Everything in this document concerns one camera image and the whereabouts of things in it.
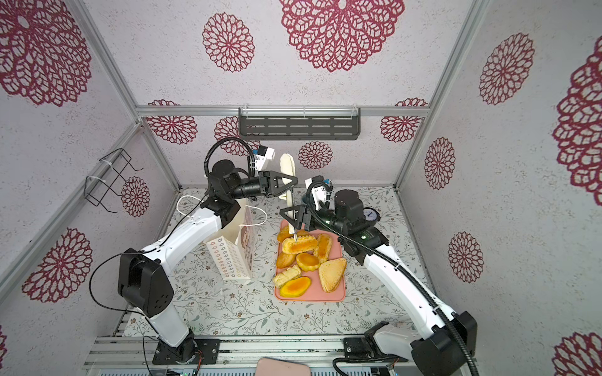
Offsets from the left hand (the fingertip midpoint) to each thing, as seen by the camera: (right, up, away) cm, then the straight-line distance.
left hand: (295, 183), depth 66 cm
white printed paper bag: (-19, -19, +7) cm, 28 cm away
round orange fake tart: (+4, -27, +21) cm, 35 cm away
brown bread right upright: (+10, -24, +28) cm, 38 cm away
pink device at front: (-8, -55, +4) cm, 56 cm away
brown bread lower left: (-4, -27, +24) cm, 36 cm away
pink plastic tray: (+7, -38, +19) cm, 43 cm away
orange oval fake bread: (-1, -35, +17) cm, 39 cm away
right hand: (-3, -7, -1) cm, 8 cm away
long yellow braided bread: (+3, -21, +24) cm, 32 cm away
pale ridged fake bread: (-4, -32, +19) cm, 37 cm away
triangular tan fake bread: (+13, -31, +22) cm, 40 cm away
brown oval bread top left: (-5, -18, +31) cm, 36 cm away
